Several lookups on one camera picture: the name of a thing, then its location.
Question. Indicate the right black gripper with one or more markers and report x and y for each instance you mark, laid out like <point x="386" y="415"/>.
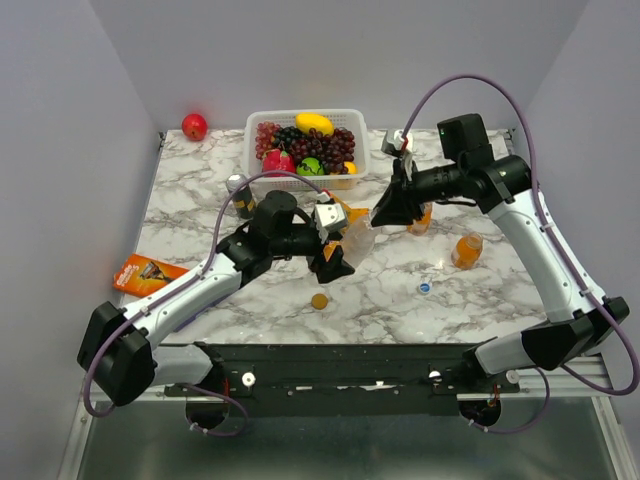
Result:
<point x="401" y="203"/>

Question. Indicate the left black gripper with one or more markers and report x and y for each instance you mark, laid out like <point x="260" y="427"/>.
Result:
<point x="327" y="271"/>

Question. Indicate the clear plastic bottle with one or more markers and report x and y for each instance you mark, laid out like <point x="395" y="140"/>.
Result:
<point x="359" y="240"/>

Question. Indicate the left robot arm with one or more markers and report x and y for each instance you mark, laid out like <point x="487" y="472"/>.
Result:
<point x="123" y="349"/>

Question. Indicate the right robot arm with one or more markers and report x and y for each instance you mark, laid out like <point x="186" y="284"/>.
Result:
<point x="579" y="315"/>

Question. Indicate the orange juice bottle back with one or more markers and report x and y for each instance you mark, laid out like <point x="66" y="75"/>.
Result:
<point x="420" y="227"/>

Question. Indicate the orange juice bottle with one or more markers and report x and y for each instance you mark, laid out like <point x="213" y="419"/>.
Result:
<point x="467" y="251"/>
<point x="420" y="227"/>

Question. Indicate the brown bottle cap near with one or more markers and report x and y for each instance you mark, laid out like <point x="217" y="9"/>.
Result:
<point x="319" y="301"/>

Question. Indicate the orange juice bottle right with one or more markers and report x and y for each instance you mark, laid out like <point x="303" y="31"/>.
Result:
<point x="467" y="251"/>

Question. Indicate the orange mango gummy bag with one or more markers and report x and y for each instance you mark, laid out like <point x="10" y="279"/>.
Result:
<point x="352" y="215"/>

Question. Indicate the small yellow lemon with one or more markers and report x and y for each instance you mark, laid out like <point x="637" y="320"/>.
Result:
<point x="349" y="168"/>

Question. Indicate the dark red grape bunch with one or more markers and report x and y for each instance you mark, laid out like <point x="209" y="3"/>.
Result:
<point x="332" y="151"/>

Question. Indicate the green lime ball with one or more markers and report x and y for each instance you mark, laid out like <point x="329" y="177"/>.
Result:
<point x="310" y="166"/>

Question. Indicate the black spray can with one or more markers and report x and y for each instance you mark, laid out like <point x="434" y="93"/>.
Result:
<point x="242" y="196"/>

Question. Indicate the purple candy package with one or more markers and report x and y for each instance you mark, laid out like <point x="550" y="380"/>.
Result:
<point x="193" y="318"/>

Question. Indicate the red dragon fruit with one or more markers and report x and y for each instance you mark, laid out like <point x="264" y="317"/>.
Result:
<point x="277" y="160"/>

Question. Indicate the yellow mango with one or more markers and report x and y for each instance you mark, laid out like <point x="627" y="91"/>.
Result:
<point x="307" y="121"/>

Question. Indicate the dark purple grape bunch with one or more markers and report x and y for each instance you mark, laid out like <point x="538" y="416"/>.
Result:
<point x="283" y="137"/>

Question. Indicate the orange razor box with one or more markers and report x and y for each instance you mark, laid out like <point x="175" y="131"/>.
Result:
<point x="141" y="276"/>

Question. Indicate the red apple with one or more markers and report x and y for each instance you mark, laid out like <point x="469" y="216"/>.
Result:
<point x="194" y="126"/>

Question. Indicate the black base frame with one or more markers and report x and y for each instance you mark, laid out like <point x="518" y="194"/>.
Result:
<point x="313" y="380"/>

